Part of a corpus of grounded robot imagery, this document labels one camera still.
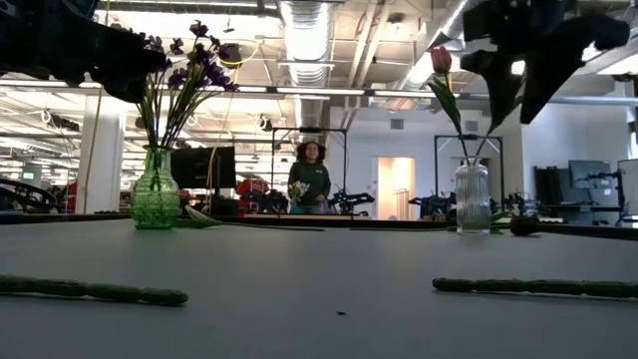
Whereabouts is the grey desk monitor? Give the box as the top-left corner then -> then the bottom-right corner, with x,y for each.
567,159 -> 612,190
617,158 -> 638,203

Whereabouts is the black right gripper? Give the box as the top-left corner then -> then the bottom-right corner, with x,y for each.
461,0 -> 632,126

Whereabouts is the green glass vase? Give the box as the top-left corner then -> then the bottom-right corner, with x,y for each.
129,145 -> 181,231

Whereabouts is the yellow hanging cable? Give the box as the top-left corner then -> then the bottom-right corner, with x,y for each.
81,87 -> 105,215

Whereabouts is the clear ribbed glass vase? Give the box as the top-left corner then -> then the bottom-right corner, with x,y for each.
454,157 -> 492,236

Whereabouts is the black rectangular monitor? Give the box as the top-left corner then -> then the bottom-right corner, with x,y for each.
170,146 -> 237,190

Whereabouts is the black metal table frame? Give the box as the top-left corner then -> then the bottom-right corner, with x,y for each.
0,211 -> 638,241

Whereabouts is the pale flower bunch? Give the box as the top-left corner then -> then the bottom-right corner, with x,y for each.
288,179 -> 311,204

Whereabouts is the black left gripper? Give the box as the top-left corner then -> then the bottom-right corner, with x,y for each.
0,0 -> 168,104

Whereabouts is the black background station frame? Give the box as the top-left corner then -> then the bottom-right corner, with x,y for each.
433,133 -> 504,210
270,126 -> 349,200

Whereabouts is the silver ventilation duct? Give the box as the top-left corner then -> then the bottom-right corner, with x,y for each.
277,0 -> 333,131

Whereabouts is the red artificial flower bunch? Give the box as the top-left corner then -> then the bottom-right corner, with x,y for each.
0,273 -> 189,307
432,277 -> 638,300

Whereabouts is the purple artificial flower bunch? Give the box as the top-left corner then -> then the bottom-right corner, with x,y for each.
137,33 -> 188,151
163,19 -> 241,151

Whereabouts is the person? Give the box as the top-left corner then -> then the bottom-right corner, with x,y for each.
287,141 -> 333,215

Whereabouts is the black cabinet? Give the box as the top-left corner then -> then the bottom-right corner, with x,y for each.
533,166 -> 565,205

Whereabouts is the white square column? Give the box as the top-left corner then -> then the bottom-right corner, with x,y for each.
74,94 -> 126,215

